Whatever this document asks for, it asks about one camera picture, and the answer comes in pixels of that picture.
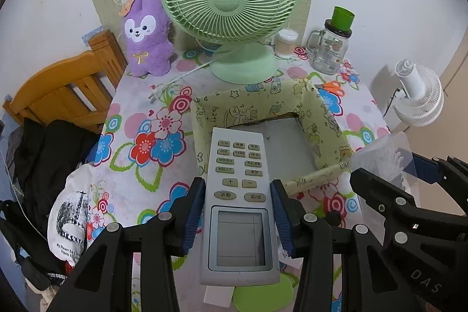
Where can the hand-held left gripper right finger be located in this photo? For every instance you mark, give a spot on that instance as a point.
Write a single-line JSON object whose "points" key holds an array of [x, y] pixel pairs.
{"points": [[283, 217]]}

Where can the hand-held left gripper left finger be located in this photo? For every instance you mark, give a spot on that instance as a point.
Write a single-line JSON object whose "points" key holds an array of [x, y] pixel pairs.
{"points": [[193, 213]]}

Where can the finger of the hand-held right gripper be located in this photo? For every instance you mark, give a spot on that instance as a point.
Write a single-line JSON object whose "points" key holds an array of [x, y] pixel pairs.
{"points": [[426, 169], [387, 195]]}

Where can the clear plastic case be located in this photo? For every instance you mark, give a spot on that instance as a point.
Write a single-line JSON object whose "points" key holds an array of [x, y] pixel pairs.
{"points": [[380, 151]]}

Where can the grey remote control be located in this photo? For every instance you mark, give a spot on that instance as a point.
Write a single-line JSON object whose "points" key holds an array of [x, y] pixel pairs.
{"points": [[237, 165]]}

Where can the small white box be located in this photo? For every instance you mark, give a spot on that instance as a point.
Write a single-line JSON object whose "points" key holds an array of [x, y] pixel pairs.
{"points": [[217, 295]]}

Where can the green patterned box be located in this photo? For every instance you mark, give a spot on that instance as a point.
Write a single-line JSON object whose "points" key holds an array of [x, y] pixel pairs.
{"points": [[252, 103]]}

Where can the white clip fan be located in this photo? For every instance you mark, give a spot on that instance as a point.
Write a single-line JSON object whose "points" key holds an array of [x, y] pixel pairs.
{"points": [[420, 96]]}

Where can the green round lid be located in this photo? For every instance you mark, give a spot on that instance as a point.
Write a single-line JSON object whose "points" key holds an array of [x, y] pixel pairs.
{"points": [[270, 297]]}

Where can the floral tablecloth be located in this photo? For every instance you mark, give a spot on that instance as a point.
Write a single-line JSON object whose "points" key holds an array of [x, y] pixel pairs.
{"points": [[128, 151]]}

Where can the orange scissors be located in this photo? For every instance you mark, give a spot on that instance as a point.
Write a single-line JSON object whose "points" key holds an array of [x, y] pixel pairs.
{"points": [[334, 87]]}

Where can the white printed tote bag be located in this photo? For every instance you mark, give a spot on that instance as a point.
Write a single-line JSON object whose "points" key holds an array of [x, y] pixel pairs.
{"points": [[73, 217]]}

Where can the glass jar mug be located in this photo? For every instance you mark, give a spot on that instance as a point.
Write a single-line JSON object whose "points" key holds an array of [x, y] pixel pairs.
{"points": [[327, 52]]}

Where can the black jacket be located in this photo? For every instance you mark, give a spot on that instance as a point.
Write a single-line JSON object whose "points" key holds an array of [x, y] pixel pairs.
{"points": [[47, 151]]}

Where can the purple plush toy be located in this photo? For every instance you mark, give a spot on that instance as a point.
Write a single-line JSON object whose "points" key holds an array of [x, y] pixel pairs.
{"points": [[148, 49]]}

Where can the cotton swab container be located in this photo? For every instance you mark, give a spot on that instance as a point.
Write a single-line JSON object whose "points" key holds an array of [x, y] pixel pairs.
{"points": [[287, 45]]}

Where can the green plastic cup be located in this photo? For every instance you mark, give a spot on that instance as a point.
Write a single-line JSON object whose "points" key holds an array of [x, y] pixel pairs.
{"points": [[343, 17]]}

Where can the wooden chair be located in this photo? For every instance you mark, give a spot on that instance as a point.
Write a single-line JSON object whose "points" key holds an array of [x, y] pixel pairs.
{"points": [[55, 78]]}

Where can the green desk fan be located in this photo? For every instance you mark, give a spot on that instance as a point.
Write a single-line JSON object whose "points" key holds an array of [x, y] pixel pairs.
{"points": [[225, 1]]}

